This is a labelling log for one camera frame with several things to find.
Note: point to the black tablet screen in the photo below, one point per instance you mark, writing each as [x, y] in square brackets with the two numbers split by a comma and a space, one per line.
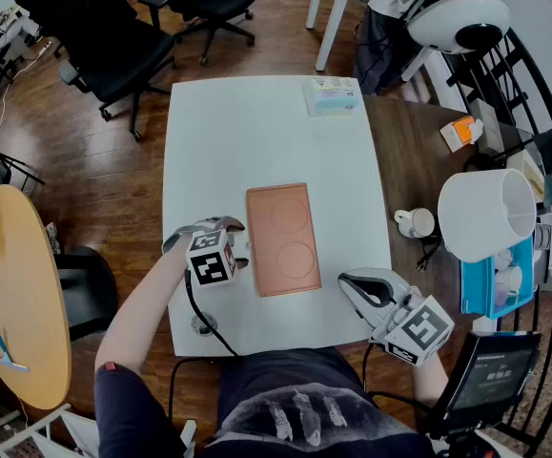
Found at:
[492, 380]

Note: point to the white lampshade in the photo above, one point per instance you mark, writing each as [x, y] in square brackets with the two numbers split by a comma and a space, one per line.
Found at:
[476, 215]

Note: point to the person's dark printed shirt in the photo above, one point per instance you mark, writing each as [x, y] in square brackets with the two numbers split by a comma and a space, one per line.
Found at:
[275, 389]

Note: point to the grey cardboard box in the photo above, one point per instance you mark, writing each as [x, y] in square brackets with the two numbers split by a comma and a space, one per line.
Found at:
[487, 124]

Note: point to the person's right forearm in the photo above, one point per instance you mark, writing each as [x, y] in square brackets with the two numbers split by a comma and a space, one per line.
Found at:
[429, 380]

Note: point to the pale blue tissue pack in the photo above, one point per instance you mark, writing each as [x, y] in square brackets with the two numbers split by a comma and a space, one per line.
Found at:
[330, 96]

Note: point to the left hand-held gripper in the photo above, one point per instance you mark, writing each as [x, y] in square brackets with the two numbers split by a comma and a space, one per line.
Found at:
[207, 260]

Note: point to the orange and white small box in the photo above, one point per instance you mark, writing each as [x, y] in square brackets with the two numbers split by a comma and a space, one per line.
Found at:
[457, 134]

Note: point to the white cup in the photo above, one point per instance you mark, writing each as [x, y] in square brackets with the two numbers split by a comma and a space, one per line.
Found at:
[509, 279]

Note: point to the copper box with lid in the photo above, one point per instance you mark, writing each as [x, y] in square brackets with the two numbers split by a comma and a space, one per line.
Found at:
[262, 236]

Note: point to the white patterned mug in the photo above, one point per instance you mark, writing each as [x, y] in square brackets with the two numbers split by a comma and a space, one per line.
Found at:
[416, 223]

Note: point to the white dome device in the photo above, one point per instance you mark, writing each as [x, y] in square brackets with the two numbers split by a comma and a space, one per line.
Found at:
[456, 17]

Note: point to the person's left forearm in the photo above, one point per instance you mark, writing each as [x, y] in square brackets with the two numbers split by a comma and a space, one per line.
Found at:
[137, 313]

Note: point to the yellow round table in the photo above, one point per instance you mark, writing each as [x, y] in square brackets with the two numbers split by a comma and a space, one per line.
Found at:
[23, 279]

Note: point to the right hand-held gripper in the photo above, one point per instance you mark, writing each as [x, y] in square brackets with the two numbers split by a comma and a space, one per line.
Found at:
[418, 329]

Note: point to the blue plastic bin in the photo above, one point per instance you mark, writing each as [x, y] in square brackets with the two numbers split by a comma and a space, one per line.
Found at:
[476, 284]

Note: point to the blue squeegee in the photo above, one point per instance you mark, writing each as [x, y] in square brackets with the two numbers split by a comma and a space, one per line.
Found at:
[4, 351]

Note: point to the large black office chair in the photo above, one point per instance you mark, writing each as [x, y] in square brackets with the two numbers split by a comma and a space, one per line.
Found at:
[104, 46]

